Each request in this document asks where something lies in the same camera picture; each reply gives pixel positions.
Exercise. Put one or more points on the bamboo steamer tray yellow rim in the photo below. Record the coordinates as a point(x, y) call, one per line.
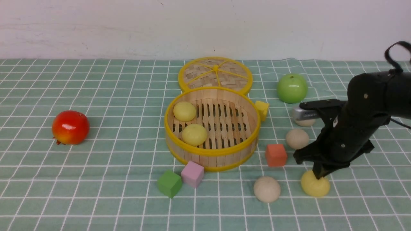
point(232, 122)

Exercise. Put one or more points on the orange cube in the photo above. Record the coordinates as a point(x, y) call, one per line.
point(276, 155)

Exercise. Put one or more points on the yellow bun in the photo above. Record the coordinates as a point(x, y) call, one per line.
point(194, 134)
point(184, 111)
point(314, 187)

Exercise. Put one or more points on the woven bamboo steamer lid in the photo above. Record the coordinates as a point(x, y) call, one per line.
point(215, 72)

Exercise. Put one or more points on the white bun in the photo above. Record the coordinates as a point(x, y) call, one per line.
point(297, 139)
point(305, 123)
point(267, 189)

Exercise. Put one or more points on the green cube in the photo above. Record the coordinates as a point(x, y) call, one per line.
point(169, 183)

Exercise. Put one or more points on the green apple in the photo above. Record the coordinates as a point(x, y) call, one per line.
point(292, 88)

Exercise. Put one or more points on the right robot arm black grey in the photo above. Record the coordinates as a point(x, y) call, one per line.
point(373, 100)

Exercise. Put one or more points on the white bun bottom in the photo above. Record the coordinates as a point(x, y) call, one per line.
point(267, 189)

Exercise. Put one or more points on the green checkered tablecloth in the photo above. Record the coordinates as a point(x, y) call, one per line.
point(109, 181)

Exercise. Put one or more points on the pink cube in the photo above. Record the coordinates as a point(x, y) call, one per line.
point(192, 174)

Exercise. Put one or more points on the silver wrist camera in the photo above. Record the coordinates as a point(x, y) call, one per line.
point(301, 114)

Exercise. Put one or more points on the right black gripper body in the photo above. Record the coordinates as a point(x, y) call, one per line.
point(343, 139)

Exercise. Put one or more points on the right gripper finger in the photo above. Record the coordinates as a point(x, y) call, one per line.
point(327, 169)
point(318, 170)

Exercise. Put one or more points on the yellow cube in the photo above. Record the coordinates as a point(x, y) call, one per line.
point(262, 108)

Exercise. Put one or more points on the red pomegranate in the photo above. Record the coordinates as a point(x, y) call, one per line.
point(70, 127)

